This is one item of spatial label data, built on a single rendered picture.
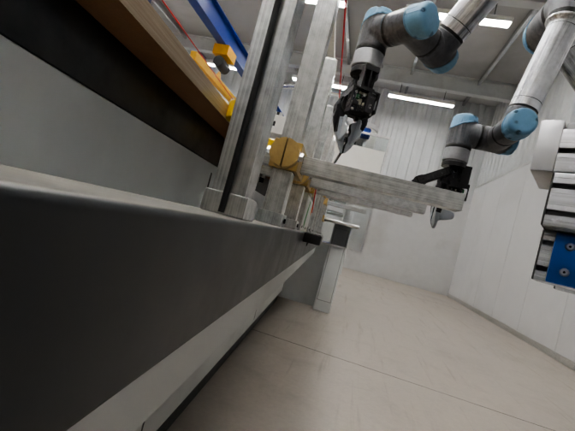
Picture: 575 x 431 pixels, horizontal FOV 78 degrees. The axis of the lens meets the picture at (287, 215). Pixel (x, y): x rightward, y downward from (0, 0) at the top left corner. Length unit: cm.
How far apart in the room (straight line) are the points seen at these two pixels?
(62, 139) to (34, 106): 5
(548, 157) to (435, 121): 972
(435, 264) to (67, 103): 969
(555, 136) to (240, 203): 57
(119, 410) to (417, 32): 87
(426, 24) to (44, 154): 77
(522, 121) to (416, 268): 884
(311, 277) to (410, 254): 646
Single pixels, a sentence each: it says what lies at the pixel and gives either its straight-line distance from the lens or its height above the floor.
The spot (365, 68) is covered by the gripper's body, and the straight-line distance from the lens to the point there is 93.
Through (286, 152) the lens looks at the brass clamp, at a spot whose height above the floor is 82.
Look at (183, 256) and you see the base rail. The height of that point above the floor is 68.
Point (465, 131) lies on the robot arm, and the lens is 123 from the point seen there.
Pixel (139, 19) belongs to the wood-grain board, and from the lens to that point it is 45.
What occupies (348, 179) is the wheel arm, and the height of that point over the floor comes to 81.
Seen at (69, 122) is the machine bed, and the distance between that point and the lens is 47.
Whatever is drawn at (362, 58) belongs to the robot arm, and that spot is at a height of 115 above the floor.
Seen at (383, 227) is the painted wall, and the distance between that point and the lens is 975.
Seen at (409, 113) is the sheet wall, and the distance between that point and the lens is 1042.
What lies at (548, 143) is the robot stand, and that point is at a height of 95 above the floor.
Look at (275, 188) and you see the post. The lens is 61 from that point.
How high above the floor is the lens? 71
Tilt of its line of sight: 2 degrees up
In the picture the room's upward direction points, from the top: 15 degrees clockwise
